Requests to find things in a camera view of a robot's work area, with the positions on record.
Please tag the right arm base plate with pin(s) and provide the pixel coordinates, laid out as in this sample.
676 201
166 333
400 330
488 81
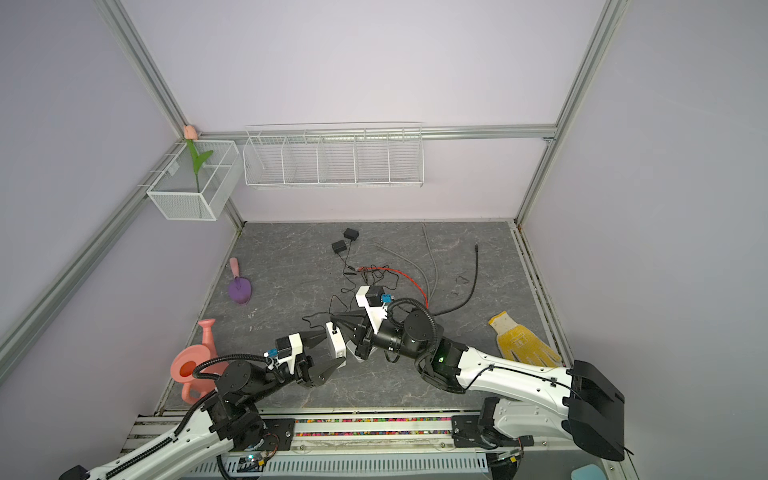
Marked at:
472 431

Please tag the yellow work glove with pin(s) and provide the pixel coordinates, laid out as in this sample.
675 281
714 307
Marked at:
518 343

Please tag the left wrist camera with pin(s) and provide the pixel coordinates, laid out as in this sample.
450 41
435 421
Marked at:
287 349

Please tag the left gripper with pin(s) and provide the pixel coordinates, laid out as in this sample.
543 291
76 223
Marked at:
310 375

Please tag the pink watering can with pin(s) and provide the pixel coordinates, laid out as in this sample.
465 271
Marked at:
187 360

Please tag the artificial tulip flower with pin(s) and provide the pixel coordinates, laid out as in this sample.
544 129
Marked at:
198 158

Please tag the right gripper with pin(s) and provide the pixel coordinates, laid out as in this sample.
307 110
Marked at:
367 338

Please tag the white mesh box basket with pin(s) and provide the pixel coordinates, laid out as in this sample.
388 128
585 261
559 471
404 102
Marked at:
174 192

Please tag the white wire shelf basket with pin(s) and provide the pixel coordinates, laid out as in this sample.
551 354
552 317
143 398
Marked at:
334 154

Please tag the purple trowel pink handle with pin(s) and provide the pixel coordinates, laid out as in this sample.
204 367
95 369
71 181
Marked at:
239 289

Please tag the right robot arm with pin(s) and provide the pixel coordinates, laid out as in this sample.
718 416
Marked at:
578 403

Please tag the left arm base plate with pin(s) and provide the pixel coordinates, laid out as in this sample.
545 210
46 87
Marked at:
270 433

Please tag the black power adapter far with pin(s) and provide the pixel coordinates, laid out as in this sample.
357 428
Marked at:
351 234

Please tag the black power adapter near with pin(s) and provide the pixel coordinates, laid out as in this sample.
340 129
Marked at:
339 246

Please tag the black power adapter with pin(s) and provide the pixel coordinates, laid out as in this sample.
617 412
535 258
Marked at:
339 246
351 234

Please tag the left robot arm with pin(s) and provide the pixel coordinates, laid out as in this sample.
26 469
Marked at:
227 418

